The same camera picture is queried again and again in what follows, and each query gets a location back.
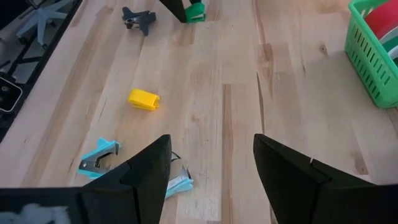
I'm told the yellow mini stapler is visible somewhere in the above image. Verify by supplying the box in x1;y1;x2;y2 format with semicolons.
127;88;161;111

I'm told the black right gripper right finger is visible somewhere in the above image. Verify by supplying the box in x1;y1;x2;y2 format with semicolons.
253;133;398;224

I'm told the green tape roll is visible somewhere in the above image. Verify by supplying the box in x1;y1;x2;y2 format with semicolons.
381;36;398;68

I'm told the red tape roll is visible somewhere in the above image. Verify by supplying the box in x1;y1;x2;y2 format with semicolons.
364;0;398;40

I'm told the grey chair star base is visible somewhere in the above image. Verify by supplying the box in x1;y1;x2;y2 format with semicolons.
16;0;75;45

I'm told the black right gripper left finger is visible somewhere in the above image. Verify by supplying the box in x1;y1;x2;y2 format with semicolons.
0;134;172;224

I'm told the green plastic basket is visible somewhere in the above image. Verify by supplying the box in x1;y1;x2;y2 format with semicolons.
344;0;398;109

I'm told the small silver-edged camera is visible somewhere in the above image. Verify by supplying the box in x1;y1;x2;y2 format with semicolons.
0;76;24;113

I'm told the black staple remover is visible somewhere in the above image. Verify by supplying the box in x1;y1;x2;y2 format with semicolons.
121;6;157;37

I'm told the green mini stapler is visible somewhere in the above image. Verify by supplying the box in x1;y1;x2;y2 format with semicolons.
185;2;206;24

